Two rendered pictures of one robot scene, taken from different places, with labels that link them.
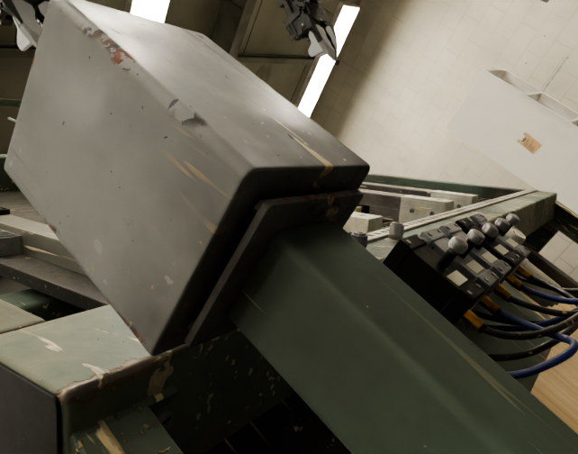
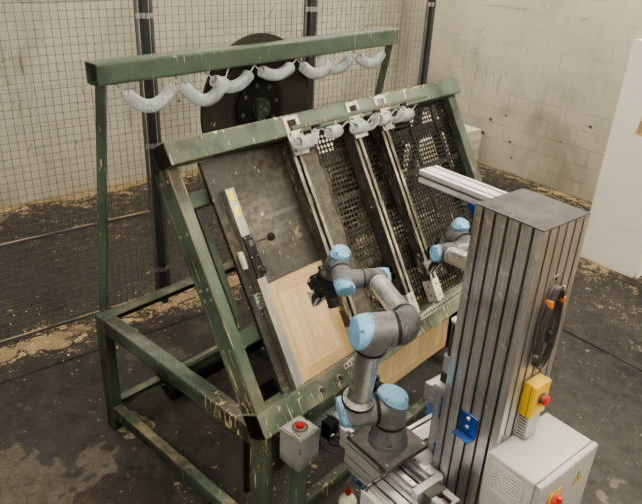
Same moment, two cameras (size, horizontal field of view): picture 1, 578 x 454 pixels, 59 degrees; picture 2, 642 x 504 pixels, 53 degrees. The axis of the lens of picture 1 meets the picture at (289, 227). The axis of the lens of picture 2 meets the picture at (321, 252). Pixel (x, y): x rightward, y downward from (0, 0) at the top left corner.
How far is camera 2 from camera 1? 277 cm
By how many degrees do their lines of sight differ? 51
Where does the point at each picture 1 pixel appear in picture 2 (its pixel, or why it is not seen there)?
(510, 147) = (634, 111)
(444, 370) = (300, 482)
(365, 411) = (292, 477)
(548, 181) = (616, 155)
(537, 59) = not seen: outside the picture
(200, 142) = (298, 466)
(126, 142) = (293, 455)
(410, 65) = not seen: outside the picture
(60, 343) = (267, 422)
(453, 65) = not seen: outside the picture
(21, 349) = (262, 422)
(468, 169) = (637, 30)
